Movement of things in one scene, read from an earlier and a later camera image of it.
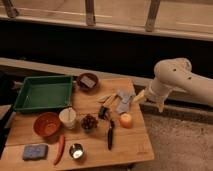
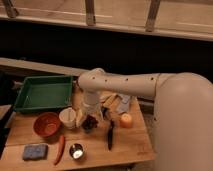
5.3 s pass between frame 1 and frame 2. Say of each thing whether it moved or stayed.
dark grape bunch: stayed
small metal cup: stayed
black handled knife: stayed
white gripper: moved
